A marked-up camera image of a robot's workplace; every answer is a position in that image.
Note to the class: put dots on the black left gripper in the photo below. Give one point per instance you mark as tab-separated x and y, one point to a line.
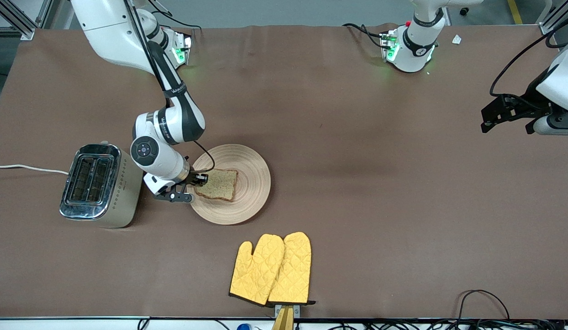
527	101

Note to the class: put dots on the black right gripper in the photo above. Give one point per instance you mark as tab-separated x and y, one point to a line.
195	177

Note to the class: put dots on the brown bread slice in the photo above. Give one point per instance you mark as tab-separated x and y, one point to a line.
222	185

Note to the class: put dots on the round wooden plate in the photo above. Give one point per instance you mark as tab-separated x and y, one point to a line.
252	192

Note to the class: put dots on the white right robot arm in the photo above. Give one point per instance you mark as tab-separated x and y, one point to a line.
105	32

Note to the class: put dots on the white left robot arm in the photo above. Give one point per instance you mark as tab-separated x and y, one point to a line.
417	50

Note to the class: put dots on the beige chrome two-slot toaster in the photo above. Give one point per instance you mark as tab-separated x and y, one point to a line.
121	201

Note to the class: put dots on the small white paper scrap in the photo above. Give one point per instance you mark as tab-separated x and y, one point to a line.
456	39

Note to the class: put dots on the yellow quilted oven mitt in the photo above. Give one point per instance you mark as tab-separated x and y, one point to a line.
254	275
293	270

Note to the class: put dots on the aluminium frame profile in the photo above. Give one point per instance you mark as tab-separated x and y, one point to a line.
556	20
18	20

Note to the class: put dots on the wooden camera mount bracket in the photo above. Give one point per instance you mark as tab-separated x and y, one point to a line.
284	318

